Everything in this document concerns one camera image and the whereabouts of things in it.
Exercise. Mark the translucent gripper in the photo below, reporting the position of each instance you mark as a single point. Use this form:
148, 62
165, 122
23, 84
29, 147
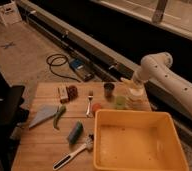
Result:
136, 88

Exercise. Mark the yellow banana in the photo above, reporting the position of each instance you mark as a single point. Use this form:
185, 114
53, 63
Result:
127, 82

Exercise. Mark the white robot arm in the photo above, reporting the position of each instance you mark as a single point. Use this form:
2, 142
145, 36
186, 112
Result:
157, 66

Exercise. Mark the green plastic cup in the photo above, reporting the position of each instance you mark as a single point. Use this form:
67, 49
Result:
120, 102

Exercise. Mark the orange round fruit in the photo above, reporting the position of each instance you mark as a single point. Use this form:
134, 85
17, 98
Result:
95, 107

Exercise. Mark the yellow plastic bin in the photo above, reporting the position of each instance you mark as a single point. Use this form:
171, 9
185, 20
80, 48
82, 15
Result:
127, 140

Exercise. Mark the metal fork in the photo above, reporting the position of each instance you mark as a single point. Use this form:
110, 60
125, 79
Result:
90, 98

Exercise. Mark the blue grey power box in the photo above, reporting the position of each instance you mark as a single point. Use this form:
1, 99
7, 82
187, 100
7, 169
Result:
81, 70

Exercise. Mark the blue green sponge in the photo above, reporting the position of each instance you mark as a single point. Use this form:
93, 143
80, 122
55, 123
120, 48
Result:
75, 133

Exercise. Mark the green pepper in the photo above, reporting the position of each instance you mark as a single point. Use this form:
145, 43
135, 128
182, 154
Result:
60, 111

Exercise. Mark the black chair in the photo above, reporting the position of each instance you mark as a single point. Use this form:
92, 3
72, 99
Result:
10, 115

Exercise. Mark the white storage crate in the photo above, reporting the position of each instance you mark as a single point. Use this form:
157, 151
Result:
9, 14

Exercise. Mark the white handled dish brush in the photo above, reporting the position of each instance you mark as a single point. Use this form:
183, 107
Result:
87, 145

